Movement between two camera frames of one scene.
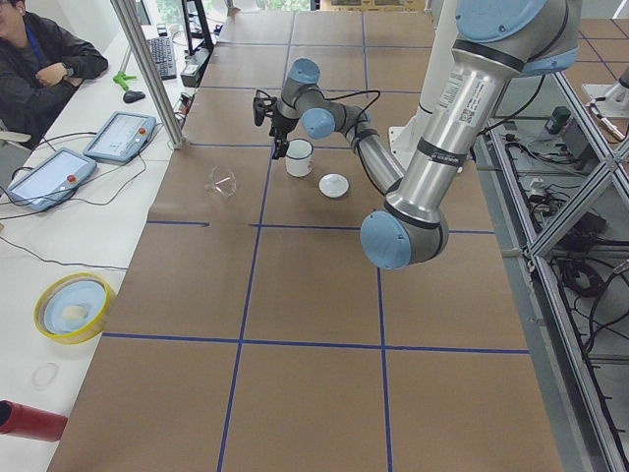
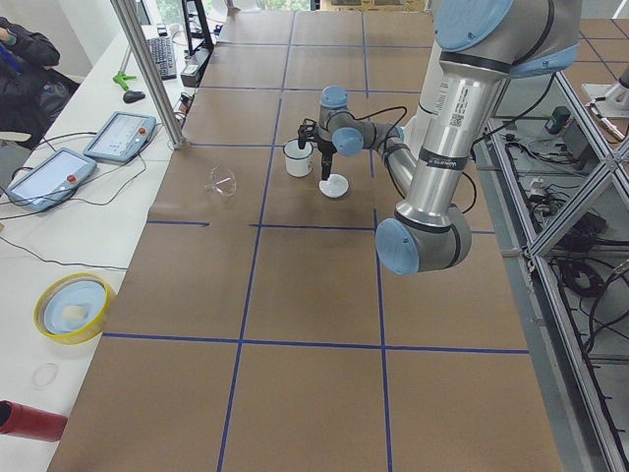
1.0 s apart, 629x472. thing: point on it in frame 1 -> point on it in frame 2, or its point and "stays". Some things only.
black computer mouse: (133, 95) stays
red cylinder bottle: (20, 420) stays
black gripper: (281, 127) -> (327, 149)
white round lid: (333, 185) stays
